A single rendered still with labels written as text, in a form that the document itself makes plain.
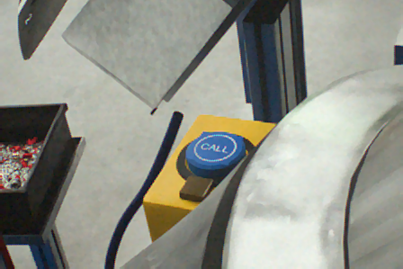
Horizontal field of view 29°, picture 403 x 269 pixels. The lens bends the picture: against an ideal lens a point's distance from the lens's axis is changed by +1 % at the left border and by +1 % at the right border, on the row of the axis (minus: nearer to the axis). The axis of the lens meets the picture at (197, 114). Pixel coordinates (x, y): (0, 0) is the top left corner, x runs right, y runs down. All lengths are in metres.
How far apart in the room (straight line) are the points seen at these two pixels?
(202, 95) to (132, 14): 1.67
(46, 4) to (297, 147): 0.88
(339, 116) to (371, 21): 2.67
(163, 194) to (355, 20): 2.38
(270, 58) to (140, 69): 0.24
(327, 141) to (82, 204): 2.04
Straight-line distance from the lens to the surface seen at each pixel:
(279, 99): 1.05
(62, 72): 2.79
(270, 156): 0.16
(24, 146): 0.99
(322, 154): 0.15
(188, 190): 0.49
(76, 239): 2.08
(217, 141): 0.51
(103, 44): 0.84
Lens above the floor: 1.39
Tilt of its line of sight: 35 degrees down
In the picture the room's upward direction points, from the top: 10 degrees counter-clockwise
